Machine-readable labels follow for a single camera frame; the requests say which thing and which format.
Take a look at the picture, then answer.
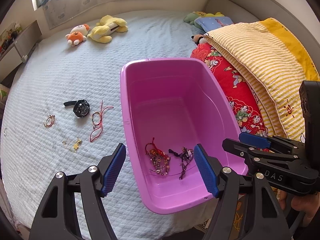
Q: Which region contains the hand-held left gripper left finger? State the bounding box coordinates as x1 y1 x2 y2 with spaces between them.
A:
28 143 127 240

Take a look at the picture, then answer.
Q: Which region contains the printed grey bed bumper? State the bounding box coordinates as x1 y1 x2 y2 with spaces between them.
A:
41 0 168 29

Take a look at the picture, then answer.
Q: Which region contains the gold chain with yellow flower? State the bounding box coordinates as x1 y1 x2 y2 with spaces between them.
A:
62 137 83 153

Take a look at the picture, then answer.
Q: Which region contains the orange and white plush toy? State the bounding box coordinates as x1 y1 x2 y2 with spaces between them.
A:
65 24 91 48

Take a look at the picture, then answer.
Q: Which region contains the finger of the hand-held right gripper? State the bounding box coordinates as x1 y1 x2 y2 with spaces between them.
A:
222 138 277 166
238 132 304 156

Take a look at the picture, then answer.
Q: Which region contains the red cord bracelet with charm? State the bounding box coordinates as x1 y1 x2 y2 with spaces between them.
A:
145 138 171 159

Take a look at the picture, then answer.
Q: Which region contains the white wall shelf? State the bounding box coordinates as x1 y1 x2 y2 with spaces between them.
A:
0 19 41 81

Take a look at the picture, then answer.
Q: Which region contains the panda plush toy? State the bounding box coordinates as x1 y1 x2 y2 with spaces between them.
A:
191 33 208 46

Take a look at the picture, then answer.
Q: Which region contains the person's right hand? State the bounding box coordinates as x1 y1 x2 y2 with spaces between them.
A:
278 190 320 228

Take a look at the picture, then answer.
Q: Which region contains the thin braided cord bracelet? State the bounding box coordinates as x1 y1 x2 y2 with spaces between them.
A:
44 114 56 128

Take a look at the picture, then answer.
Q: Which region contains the pink plastic bin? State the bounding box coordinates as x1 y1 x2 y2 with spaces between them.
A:
120 57 250 215

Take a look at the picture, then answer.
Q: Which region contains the red printed blanket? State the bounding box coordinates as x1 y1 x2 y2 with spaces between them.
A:
190 42 271 153

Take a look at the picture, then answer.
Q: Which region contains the yellow striped blanket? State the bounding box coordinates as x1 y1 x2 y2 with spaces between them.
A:
203 17 320 143

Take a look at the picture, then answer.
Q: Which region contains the grey padded bed frame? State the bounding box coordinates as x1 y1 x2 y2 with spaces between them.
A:
202 0 320 63

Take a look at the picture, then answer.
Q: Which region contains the red string bracelet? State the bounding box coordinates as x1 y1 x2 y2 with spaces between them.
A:
90 100 114 143

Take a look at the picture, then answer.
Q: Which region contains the green and yellow plush toy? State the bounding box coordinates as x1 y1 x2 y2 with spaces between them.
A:
183 11 226 26

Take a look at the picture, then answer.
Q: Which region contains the light blue quilted bedspread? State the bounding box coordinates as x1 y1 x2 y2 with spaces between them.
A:
0 11 260 233

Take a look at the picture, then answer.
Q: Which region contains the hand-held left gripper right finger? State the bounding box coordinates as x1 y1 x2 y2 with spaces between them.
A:
193 143 292 240

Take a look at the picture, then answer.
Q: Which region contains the black cord necklace silver pendant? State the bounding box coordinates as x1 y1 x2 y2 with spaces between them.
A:
168 148 191 161

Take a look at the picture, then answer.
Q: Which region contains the black wrist watch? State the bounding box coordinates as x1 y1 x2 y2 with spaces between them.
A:
63 99 91 118

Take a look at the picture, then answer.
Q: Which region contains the row of small toys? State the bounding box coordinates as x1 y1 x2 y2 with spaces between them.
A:
0 22 22 53

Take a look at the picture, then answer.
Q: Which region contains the blue printed pillow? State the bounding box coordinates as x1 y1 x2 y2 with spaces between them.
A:
194 16 236 31

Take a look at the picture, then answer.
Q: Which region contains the chunky beaded bracelet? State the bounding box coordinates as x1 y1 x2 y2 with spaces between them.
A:
149 155 171 175

